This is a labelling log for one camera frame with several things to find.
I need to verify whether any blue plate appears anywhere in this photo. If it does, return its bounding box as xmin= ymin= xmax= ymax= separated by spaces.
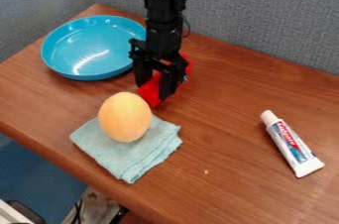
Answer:
xmin=42 ymin=15 xmax=146 ymax=81

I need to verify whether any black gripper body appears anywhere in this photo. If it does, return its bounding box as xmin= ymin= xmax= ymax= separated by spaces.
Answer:
xmin=129 ymin=19 xmax=189 ymax=82

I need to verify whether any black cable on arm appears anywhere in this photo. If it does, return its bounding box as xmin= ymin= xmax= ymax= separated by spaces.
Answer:
xmin=179 ymin=11 xmax=193 ymax=38

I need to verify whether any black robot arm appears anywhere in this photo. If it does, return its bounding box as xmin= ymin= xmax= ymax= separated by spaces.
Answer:
xmin=129 ymin=0 xmax=189 ymax=100

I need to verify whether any red rectangular block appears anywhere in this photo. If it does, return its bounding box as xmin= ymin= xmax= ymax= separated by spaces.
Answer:
xmin=137 ymin=53 xmax=197 ymax=109

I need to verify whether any grey object under table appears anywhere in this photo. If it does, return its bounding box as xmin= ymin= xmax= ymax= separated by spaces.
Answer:
xmin=61 ymin=186 xmax=122 ymax=224

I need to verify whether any light blue folded cloth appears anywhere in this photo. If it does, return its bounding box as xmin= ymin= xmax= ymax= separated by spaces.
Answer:
xmin=71 ymin=116 xmax=183 ymax=184

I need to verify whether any orange egg-shaped object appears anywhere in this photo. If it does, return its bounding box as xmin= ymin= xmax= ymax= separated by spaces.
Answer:
xmin=98 ymin=92 xmax=153 ymax=143

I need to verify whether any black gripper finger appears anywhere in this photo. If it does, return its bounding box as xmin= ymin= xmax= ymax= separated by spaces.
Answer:
xmin=159 ymin=70 xmax=178 ymax=100
xmin=134 ymin=59 xmax=153 ymax=86

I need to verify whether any white toothpaste tube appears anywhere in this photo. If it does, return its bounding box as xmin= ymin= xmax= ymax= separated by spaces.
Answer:
xmin=261 ymin=110 xmax=325 ymax=178

